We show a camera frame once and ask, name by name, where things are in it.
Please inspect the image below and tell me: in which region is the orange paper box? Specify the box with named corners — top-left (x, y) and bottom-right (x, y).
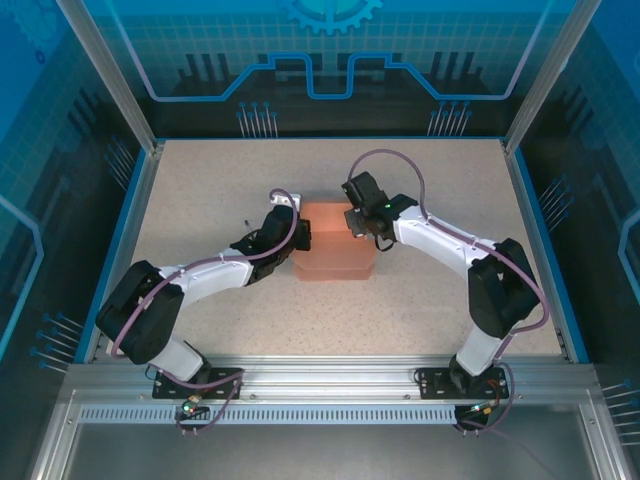
top-left (291, 201), bottom-right (377, 284)

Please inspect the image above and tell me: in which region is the blue table side trim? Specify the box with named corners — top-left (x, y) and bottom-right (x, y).
top-left (512, 147), bottom-right (591, 364)
top-left (74, 147), bottom-right (154, 364)

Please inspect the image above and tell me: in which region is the aluminium mounting beam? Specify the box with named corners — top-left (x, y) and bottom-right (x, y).
top-left (64, 353), bottom-right (601, 401)

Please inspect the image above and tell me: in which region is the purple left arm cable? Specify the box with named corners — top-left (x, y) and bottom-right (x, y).
top-left (108, 187), bottom-right (301, 436)

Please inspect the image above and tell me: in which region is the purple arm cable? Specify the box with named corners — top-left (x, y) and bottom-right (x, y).
top-left (108, 187), bottom-right (301, 436)
top-left (347, 148), bottom-right (551, 436)

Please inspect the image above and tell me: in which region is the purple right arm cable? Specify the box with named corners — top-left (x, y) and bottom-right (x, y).
top-left (347, 148), bottom-right (551, 436)

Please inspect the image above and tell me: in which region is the aluminium table side rail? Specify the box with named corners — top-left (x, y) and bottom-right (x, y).
top-left (502, 142), bottom-right (574, 364)
top-left (84, 142), bottom-right (166, 364)

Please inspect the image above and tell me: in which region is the slotted grey cable duct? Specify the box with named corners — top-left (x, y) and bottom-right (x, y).
top-left (78, 405), bottom-right (460, 426)

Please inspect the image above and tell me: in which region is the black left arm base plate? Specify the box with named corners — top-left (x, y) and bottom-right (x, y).
top-left (152, 366), bottom-right (246, 401)

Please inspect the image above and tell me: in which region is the cable connector with green light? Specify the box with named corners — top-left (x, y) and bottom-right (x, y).
top-left (467, 399), bottom-right (501, 419)
top-left (174, 394), bottom-right (211, 419)

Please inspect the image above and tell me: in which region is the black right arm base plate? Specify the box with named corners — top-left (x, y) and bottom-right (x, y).
top-left (417, 367), bottom-right (511, 400)

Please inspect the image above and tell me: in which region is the aluminium frame post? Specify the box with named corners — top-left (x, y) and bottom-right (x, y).
top-left (54, 0), bottom-right (159, 154)
top-left (504, 0), bottom-right (589, 154)

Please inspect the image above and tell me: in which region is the grey metal tray frame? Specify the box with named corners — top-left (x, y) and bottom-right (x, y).
top-left (29, 389), bottom-right (640, 480)

